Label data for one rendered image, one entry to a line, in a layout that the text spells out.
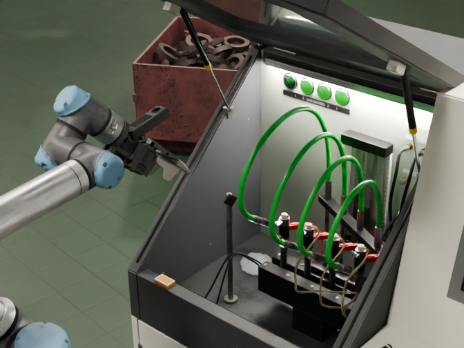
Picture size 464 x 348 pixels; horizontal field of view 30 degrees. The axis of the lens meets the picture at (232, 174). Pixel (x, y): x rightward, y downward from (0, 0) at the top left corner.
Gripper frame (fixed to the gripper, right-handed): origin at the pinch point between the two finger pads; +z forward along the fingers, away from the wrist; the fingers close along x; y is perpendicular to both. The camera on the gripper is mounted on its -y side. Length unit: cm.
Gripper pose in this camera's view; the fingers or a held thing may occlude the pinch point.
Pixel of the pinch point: (179, 166)
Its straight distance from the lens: 211.5
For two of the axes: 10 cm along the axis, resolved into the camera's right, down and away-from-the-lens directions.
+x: 5.9, 1.6, -7.9
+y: -4.8, 8.6, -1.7
